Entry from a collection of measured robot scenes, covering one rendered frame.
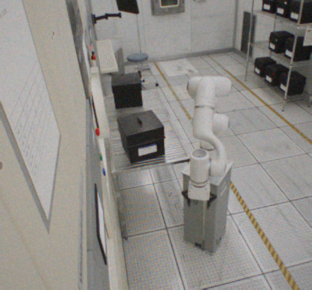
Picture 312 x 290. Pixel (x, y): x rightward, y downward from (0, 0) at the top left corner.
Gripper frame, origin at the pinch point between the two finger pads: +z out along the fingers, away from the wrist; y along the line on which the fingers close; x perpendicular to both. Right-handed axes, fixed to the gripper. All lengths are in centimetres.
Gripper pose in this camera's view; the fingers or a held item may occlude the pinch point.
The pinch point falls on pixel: (198, 204)
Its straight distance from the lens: 148.1
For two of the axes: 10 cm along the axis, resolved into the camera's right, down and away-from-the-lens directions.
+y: -9.7, -0.7, 2.3
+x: -2.3, 5.4, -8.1
